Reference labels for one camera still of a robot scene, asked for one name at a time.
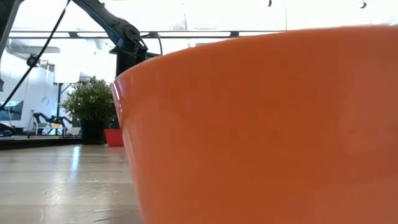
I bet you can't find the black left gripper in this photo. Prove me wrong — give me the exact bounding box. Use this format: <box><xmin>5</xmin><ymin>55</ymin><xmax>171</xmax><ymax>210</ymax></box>
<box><xmin>115</xmin><ymin>49</ymin><xmax>162</xmax><ymax>78</ymax></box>

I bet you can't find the red box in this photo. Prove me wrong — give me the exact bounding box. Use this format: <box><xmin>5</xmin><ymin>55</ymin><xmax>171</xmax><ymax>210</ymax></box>
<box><xmin>103</xmin><ymin>128</ymin><xmax>124</xmax><ymax>147</ymax></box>

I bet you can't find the orange mini bowl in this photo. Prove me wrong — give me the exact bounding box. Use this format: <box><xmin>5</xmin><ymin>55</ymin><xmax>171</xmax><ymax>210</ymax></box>
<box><xmin>111</xmin><ymin>24</ymin><xmax>398</xmax><ymax>224</ymax></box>

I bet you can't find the green bushy plant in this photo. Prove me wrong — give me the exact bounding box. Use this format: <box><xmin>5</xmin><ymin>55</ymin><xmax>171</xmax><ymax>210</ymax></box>
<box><xmin>60</xmin><ymin>76</ymin><xmax>118</xmax><ymax>123</ymax></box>

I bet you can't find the black ceiling track beam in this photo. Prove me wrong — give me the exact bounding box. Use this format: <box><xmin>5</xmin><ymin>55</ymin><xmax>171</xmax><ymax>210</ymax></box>
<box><xmin>8</xmin><ymin>30</ymin><xmax>280</xmax><ymax>40</ymax></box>

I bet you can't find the black plant pot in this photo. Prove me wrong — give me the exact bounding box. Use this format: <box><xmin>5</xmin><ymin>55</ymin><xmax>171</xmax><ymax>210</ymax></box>
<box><xmin>80</xmin><ymin>119</ymin><xmax>108</xmax><ymax>146</ymax></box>

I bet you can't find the black support pillar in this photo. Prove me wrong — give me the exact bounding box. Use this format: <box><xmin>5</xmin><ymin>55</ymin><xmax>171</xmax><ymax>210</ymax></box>
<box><xmin>55</xmin><ymin>83</ymin><xmax>63</xmax><ymax>118</ymax></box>

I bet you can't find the black ceiling spotlight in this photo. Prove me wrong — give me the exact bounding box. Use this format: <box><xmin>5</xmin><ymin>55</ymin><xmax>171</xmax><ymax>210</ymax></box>
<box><xmin>25</xmin><ymin>53</ymin><xmax>42</xmax><ymax>68</ymax></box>

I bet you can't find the white background table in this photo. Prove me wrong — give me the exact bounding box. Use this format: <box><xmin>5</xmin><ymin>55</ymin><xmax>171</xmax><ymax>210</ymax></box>
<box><xmin>35</xmin><ymin>126</ymin><xmax>68</xmax><ymax>136</ymax></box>

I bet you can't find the dark low platform edge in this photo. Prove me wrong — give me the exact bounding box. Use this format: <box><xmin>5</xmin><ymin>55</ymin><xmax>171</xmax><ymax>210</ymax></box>
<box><xmin>0</xmin><ymin>136</ymin><xmax>83</xmax><ymax>151</ymax></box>

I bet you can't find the background monitor screen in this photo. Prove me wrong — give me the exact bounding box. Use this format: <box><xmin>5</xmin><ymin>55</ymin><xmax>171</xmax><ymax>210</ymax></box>
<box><xmin>0</xmin><ymin>100</ymin><xmax>24</xmax><ymax>122</ymax></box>

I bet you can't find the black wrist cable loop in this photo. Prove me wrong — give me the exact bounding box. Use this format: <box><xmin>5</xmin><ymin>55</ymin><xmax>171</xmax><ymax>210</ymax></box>
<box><xmin>140</xmin><ymin>32</ymin><xmax>164</xmax><ymax>57</ymax></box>

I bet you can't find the grey ceiling duct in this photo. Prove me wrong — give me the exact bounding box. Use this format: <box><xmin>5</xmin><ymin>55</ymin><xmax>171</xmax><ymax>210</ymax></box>
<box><xmin>9</xmin><ymin>45</ymin><xmax>61</xmax><ymax>55</ymax></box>

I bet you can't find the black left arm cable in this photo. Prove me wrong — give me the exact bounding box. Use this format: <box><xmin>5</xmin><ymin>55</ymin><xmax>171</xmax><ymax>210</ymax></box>
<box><xmin>0</xmin><ymin>0</ymin><xmax>72</xmax><ymax>112</ymax></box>

